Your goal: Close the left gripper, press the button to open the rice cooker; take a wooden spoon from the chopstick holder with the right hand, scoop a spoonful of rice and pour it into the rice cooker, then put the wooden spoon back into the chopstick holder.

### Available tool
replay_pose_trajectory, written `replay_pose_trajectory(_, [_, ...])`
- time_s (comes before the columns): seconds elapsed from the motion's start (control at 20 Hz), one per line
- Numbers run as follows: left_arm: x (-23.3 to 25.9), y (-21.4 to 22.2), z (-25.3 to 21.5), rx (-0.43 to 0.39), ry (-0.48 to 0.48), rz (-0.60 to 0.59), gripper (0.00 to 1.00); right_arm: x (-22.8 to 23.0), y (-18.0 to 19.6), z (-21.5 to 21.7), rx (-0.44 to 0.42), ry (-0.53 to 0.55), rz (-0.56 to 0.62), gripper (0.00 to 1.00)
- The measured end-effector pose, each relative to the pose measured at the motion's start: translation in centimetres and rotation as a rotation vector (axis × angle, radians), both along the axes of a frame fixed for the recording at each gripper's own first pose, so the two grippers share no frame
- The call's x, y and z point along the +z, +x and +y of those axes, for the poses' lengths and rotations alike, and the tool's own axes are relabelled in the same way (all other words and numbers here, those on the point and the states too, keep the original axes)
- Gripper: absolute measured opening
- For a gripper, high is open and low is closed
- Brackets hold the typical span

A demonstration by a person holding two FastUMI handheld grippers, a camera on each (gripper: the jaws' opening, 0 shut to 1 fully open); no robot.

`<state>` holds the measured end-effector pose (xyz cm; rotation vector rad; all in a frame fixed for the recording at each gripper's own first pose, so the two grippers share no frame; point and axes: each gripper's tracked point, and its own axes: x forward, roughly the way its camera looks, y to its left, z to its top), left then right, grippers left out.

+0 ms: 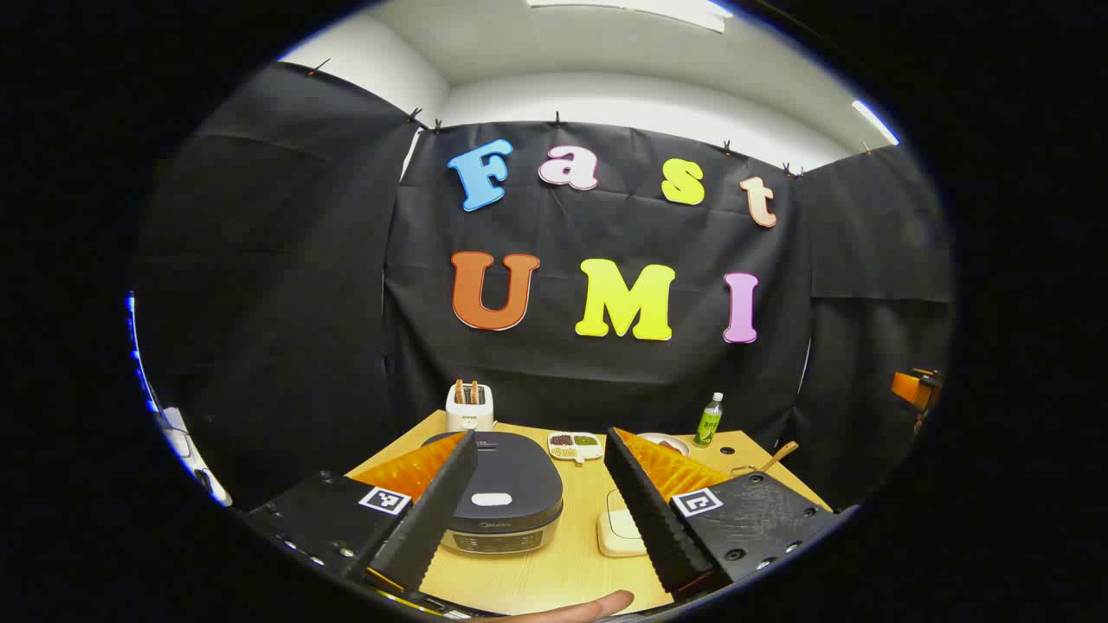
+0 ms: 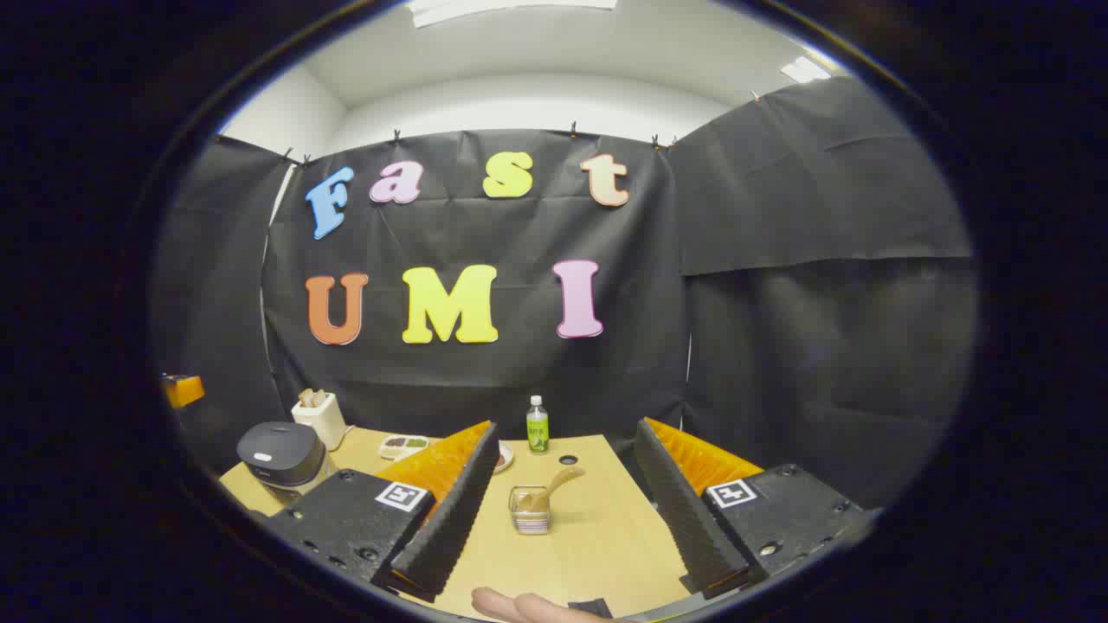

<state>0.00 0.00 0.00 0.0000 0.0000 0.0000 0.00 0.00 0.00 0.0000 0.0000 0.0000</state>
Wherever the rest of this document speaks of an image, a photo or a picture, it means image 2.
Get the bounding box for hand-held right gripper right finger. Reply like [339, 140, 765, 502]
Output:
[635, 417, 871, 601]

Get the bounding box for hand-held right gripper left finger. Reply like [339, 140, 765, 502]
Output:
[251, 421, 501, 604]

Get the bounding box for wooden spoon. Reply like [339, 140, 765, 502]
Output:
[518, 467, 587, 513]

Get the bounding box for silver black rice cooker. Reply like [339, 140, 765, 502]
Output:
[236, 421, 338, 504]

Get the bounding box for white utensil holder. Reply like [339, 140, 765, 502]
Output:
[291, 389, 349, 453]

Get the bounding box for white divided snack dish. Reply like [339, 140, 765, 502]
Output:
[377, 434, 431, 461]

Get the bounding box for green label drink bottle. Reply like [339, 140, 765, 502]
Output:
[526, 395, 550, 454]

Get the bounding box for small ceiling light panel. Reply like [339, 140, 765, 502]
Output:
[779, 56, 832, 83]

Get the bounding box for large ceiling light panel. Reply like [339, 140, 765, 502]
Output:
[407, 0, 620, 27]

